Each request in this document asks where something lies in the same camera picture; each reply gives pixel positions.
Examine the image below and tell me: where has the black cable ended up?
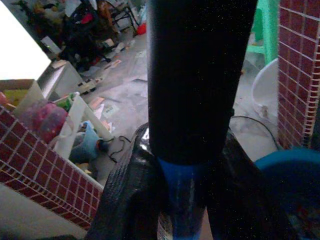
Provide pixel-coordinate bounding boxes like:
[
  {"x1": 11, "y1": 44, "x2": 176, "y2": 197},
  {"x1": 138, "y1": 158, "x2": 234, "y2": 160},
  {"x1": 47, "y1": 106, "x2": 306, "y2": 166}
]
[{"x1": 231, "y1": 115, "x2": 280, "y2": 152}]

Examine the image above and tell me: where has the blue plastic bucket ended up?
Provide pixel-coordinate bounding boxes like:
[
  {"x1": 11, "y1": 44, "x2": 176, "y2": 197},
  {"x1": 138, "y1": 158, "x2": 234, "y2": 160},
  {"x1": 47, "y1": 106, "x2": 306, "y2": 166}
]
[{"x1": 253, "y1": 147, "x2": 320, "y2": 240}]

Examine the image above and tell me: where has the white toy truck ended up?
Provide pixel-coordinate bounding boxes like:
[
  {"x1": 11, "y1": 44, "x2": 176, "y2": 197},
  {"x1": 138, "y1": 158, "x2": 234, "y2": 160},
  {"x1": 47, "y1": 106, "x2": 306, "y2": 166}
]
[{"x1": 77, "y1": 78, "x2": 104, "y2": 95}]

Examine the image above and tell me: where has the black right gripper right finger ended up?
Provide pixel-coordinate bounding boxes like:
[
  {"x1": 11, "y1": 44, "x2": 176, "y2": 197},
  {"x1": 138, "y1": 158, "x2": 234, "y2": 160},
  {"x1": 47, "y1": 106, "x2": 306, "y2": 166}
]
[{"x1": 199, "y1": 129, "x2": 298, "y2": 240}]

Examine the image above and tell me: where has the black metal chair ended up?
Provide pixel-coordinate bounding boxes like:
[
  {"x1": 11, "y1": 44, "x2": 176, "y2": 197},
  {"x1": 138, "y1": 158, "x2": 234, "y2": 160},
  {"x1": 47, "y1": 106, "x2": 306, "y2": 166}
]
[{"x1": 104, "y1": 0, "x2": 138, "y2": 32}]

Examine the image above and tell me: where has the pink plastic bag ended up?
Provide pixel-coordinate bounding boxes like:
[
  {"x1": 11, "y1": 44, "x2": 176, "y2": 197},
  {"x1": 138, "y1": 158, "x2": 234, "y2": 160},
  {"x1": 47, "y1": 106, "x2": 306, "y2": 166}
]
[{"x1": 22, "y1": 99, "x2": 70, "y2": 145}]

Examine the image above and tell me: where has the green plastic stool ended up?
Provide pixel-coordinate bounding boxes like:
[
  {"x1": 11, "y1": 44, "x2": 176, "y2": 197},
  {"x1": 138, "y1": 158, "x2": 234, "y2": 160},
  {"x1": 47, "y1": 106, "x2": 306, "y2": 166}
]
[{"x1": 246, "y1": 0, "x2": 280, "y2": 66}]

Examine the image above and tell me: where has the red tiled pillar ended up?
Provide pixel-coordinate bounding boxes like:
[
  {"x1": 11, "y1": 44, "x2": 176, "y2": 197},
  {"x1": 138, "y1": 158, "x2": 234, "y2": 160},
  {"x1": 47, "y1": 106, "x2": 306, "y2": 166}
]
[{"x1": 277, "y1": 0, "x2": 320, "y2": 150}]

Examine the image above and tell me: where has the white plastic basin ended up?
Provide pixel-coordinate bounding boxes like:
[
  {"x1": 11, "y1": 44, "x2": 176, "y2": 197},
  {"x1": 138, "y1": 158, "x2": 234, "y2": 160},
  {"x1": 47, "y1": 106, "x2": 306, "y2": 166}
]
[{"x1": 251, "y1": 58, "x2": 280, "y2": 118}]

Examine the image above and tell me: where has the red tiled low wall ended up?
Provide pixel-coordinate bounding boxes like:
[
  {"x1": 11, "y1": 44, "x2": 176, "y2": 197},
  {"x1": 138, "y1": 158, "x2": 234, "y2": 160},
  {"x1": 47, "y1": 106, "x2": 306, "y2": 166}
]
[{"x1": 0, "y1": 104, "x2": 105, "y2": 231}]

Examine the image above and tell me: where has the cardboard box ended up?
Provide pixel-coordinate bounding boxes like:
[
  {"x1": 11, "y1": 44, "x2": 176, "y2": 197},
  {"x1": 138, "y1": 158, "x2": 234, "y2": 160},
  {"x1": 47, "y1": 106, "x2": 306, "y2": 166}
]
[{"x1": 0, "y1": 79, "x2": 47, "y2": 113}]

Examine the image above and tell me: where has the red plastic bag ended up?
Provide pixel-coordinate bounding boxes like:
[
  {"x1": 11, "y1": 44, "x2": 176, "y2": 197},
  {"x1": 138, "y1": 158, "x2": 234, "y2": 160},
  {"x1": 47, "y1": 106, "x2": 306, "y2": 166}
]
[{"x1": 136, "y1": 23, "x2": 148, "y2": 36}]

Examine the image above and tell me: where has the white paper sheet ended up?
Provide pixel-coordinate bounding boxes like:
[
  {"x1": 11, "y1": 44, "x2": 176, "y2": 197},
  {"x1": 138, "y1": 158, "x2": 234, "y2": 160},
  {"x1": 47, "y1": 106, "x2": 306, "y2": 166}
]
[{"x1": 101, "y1": 104, "x2": 120, "y2": 117}]

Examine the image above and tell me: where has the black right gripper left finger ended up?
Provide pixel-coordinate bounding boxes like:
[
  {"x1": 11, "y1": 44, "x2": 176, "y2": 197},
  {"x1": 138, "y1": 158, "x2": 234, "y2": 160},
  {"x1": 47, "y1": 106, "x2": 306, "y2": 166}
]
[{"x1": 86, "y1": 122, "x2": 168, "y2": 240}]

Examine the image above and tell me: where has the black stroller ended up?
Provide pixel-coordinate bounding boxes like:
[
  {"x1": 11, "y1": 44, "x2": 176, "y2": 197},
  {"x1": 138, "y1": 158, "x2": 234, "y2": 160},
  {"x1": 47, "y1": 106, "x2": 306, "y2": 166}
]
[{"x1": 59, "y1": 4, "x2": 112, "y2": 68}]

